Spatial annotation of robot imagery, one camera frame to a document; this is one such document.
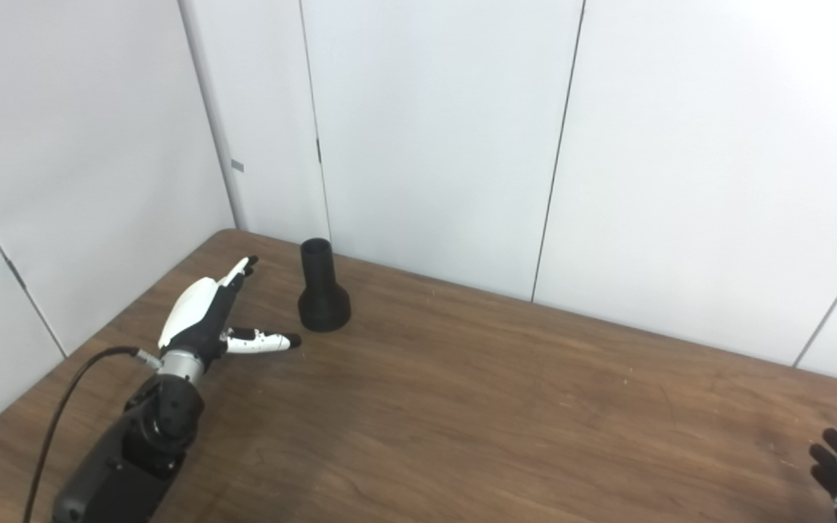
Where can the left white-black robot hand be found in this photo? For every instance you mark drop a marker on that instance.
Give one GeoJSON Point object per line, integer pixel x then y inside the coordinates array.
{"type": "Point", "coordinates": [197, 319]}

